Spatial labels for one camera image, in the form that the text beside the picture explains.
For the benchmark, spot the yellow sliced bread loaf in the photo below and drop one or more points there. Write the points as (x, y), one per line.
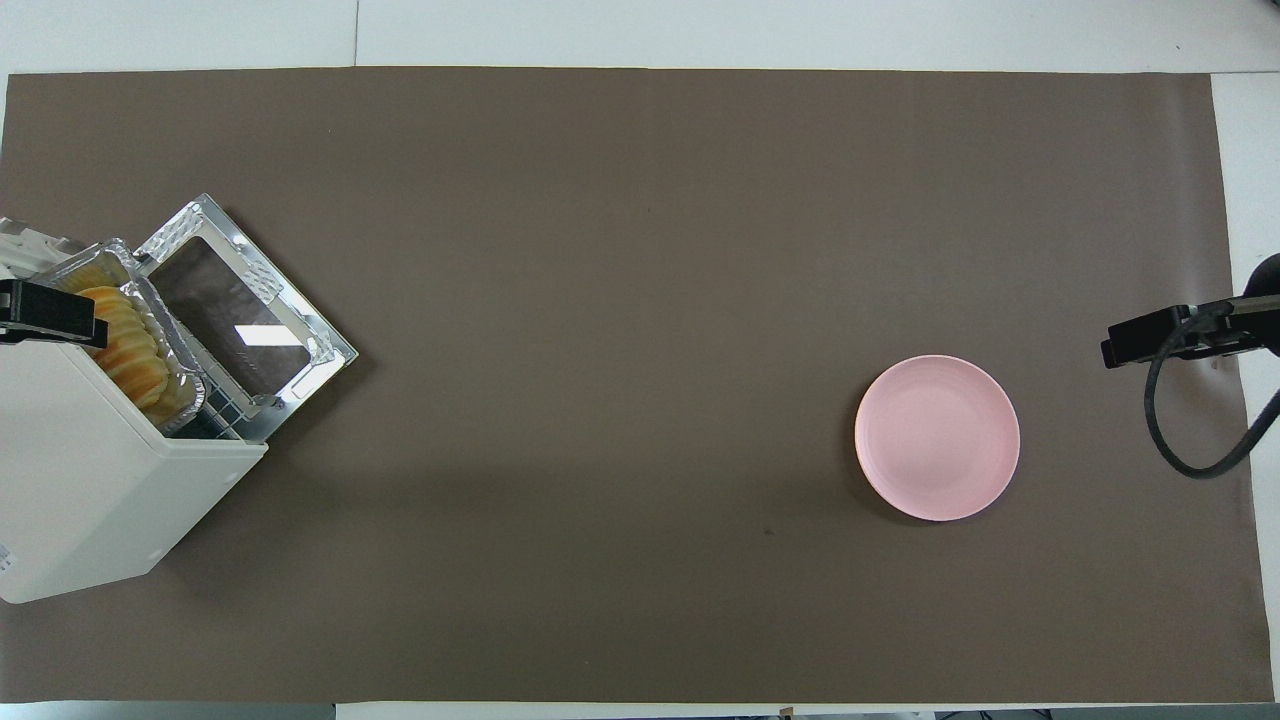
(135, 355)

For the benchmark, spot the aluminium foil tray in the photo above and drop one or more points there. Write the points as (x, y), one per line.
(150, 300)

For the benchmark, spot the white toaster oven body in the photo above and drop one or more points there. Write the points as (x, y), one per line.
(90, 480)

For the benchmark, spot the pink round plate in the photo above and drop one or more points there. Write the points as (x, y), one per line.
(937, 437)

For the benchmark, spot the brown table mat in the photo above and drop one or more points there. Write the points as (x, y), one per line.
(620, 300)

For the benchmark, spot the glass oven door, foil frame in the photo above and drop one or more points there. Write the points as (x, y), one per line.
(240, 310)

